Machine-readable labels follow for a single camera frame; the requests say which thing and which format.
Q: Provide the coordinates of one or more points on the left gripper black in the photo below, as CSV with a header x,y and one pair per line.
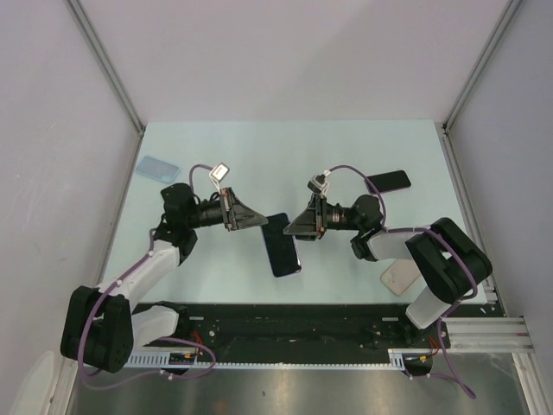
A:
x,y
238,216

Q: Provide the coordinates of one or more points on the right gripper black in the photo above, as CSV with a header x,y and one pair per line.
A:
x,y
312,221

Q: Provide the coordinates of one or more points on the lilac phone case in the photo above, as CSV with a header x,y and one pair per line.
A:
x,y
285,260

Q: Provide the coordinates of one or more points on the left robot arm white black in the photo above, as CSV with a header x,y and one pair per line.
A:
x,y
102,327

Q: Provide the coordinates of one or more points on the pink phone black screen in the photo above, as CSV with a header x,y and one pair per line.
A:
x,y
388,182

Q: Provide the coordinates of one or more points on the light blue phone case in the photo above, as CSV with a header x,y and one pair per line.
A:
x,y
157,170

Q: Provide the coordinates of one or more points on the beige phone case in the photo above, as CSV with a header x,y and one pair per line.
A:
x,y
400,276

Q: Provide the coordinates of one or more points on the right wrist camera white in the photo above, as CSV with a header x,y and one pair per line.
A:
x,y
319,184

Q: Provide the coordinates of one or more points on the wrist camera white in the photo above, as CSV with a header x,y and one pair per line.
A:
x,y
319,184
217,175

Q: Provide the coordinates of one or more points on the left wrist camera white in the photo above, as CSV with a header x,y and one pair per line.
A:
x,y
217,175

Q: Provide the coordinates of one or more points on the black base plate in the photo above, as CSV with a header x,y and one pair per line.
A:
x,y
343,334

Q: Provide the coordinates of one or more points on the aluminium front rail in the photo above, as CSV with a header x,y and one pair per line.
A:
x,y
488,335

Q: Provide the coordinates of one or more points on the left aluminium frame post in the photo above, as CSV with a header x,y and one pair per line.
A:
x,y
99,52

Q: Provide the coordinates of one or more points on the aluminium frame post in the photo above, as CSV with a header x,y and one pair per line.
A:
x,y
99,52
491,46

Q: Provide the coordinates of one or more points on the right aluminium frame post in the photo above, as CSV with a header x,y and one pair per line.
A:
x,y
491,46

